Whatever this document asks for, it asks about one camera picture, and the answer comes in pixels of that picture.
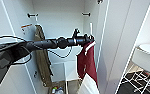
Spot dark grey hanging garment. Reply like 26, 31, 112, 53
33, 23, 54, 89

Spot white wardrobe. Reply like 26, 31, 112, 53
0, 0, 107, 94

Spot white wardrobe door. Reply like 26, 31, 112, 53
0, 0, 38, 94
96, 0, 150, 94

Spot pale clothes hanger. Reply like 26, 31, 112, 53
83, 22, 96, 56

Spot pale blue item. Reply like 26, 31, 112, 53
51, 86, 64, 94

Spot black rail bracket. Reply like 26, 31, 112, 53
81, 12, 92, 17
26, 12, 39, 18

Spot red jacket white sleeves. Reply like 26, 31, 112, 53
75, 41, 101, 94

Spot white sticker orange band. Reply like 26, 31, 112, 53
20, 22, 34, 33

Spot white inner shelf unit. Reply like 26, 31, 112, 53
50, 60, 83, 94

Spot arm dark cable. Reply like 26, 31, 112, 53
48, 45, 74, 60

